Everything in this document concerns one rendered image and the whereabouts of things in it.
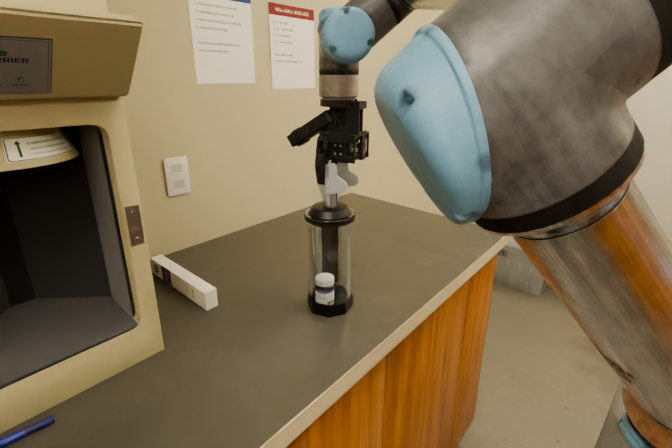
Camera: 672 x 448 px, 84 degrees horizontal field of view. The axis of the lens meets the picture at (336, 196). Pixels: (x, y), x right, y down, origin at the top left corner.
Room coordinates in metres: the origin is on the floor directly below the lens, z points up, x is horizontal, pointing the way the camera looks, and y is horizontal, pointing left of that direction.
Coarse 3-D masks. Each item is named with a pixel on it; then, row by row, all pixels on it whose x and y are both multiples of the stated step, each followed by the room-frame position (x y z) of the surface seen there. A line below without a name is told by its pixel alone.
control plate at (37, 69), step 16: (16, 48) 0.44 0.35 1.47; (32, 48) 0.45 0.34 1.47; (48, 48) 0.46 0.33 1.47; (0, 64) 0.44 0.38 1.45; (16, 64) 0.45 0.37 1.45; (32, 64) 0.46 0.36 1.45; (48, 64) 0.47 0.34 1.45; (0, 80) 0.45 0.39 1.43; (16, 80) 0.46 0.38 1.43; (32, 80) 0.47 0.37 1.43; (48, 80) 0.48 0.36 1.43
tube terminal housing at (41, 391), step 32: (32, 0) 0.53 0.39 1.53; (64, 0) 0.55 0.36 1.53; (96, 0) 0.58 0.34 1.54; (0, 128) 0.48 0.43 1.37; (32, 128) 0.50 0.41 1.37; (128, 160) 0.59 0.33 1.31; (128, 192) 0.58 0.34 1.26; (128, 256) 0.59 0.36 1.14; (96, 352) 0.51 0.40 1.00; (128, 352) 0.55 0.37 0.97; (32, 384) 0.45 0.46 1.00; (64, 384) 0.47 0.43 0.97; (0, 416) 0.42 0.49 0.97; (32, 416) 0.44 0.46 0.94
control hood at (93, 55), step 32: (0, 0) 0.41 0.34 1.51; (0, 32) 0.42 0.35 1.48; (32, 32) 0.44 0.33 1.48; (64, 32) 0.46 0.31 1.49; (96, 32) 0.48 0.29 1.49; (128, 32) 0.51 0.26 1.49; (64, 64) 0.48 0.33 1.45; (96, 64) 0.51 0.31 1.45; (128, 64) 0.54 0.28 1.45; (0, 96) 0.46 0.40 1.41; (32, 96) 0.49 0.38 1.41; (64, 96) 0.51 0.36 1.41; (96, 96) 0.54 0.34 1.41
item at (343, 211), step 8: (312, 208) 0.73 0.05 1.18; (320, 208) 0.72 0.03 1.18; (328, 208) 0.72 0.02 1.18; (336, 208) 0.72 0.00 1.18; (344, 208) 0.72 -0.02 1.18; (312, 216) 0.71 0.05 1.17; (320, 216) 0.70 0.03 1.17; (328, 216) 0.70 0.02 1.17; (336, 216) 0.70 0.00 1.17; (344, 216) 0.71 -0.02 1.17
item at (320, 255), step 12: (348, 216) 0.71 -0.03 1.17; (312, 228) 0.71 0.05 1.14; (324, 228) 0.69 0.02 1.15; (336, 228) 0.70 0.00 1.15; (348, 228) 0.72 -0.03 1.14; (312, 240) 0.71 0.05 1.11; (324, 240) 0.69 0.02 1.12; (336, 240) 0.70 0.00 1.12; (348, 240) 0.72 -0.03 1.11; (312, 252) 0.71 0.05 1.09; (324, 252) 0.69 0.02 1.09; (336, 252) 0.70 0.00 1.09; (348, 252) 0.72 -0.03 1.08; (312, 264) 0.71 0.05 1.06; (324, 264) 0.69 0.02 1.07; (336, 264) 0.70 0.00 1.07; (348, 264) 0.72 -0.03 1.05; (312, 276) 0.71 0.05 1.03; (324, 276) 0.69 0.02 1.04; (336, 276) 0.70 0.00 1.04; (348, 276) 0.72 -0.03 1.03; (312, 288) 0.71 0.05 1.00; (324, 288) 0.69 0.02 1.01; (336, 288) 0.70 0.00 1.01; (348, 288) 0.72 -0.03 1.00; (324, 300) 0.69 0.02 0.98; (336, 300) 0.70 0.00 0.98
